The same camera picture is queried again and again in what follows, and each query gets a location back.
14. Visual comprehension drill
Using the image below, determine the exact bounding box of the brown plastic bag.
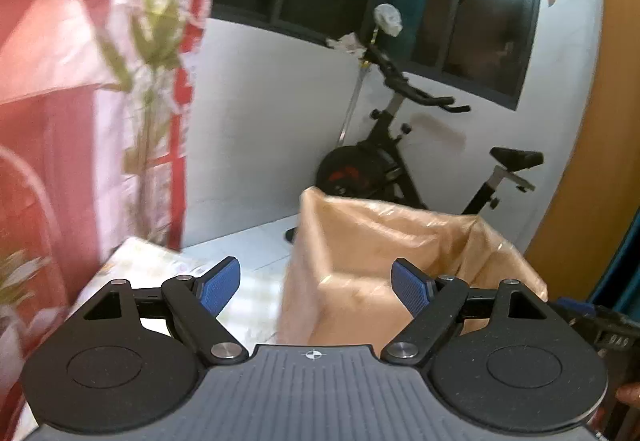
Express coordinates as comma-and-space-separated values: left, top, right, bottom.
276, 186, 549, 346

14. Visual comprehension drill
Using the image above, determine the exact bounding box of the white crumpled cloth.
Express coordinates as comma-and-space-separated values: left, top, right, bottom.
327, 34, 368, 56

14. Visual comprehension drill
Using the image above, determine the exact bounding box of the black exercise bike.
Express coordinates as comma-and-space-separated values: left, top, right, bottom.
286, 34, 545, 242

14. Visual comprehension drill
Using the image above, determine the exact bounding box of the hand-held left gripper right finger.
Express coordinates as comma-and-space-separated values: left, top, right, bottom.
381, 257, 566, 365

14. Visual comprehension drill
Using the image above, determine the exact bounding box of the red white bamboo print curtain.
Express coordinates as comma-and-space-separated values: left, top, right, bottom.
0, 0, 233, 441

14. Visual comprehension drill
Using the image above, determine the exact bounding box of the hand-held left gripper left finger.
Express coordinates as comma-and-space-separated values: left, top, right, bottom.
75, 257, 249, 366

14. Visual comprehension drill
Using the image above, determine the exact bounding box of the white plastic bag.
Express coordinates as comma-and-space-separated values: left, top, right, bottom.
374, 4, 403, 36

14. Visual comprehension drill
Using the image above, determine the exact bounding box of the silver metal pole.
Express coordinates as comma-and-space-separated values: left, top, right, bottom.
340, 66, 371, 147

